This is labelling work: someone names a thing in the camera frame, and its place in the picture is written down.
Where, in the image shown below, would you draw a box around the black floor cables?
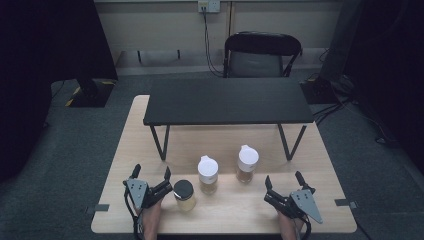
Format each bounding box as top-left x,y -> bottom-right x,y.
311,94 -> 401,148

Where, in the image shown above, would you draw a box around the white wall socket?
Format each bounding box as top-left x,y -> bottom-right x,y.
197,0 -> 222,14

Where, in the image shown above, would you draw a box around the person's left hand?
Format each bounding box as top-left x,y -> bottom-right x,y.
138,198 -> 164,234

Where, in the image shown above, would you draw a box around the black floor equipment box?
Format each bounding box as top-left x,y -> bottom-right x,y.
299,75 -> 338,105

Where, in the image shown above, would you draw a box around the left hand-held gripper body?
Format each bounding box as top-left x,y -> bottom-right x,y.
122,179 -> 174,210

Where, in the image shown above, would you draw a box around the black-lidded glass jar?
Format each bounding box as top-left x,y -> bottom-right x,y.
173,179 -> 198,212

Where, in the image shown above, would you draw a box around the black folding chair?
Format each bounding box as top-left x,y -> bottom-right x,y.
222,31 -> 304,79

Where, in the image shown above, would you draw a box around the person's right hand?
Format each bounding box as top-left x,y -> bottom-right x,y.
277,210 -> 305,240

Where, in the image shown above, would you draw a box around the grey tape strip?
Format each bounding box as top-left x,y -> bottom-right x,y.
333,198 -> 359,210
84,203 -> 111,215

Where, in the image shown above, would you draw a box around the hand-held gripper cable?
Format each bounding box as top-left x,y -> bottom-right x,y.
295,214 -> 313,240
123,190 -> 145,240

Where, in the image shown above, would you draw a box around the black shelf riser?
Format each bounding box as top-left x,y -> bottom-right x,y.
142,77 -> 316,162

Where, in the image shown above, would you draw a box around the right hand-held gripper cable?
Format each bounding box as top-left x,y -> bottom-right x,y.
295,214 -> 313,240

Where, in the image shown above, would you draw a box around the white-lidded jar yellow spice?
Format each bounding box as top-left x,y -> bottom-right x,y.
197,154 -> 220,196

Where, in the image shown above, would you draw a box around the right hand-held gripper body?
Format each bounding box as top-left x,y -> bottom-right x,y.
263,188 -> 324,225

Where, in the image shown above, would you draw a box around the black stand base yellow tape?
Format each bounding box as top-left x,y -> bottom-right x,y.
64,77 -> 117,109

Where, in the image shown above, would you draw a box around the white-lidded jar brown spice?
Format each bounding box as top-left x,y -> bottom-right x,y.
236,144 -> 260,184

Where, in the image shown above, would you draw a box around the black power cable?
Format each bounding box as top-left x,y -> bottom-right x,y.
201,5 -> 225,78

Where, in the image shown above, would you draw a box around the left hand-held gripper cable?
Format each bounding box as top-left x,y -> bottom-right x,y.
123,190 -> 145,240

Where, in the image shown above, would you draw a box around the black curtain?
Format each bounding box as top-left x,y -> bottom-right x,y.
343,0 -> 424,175
0,0 -> 119,183

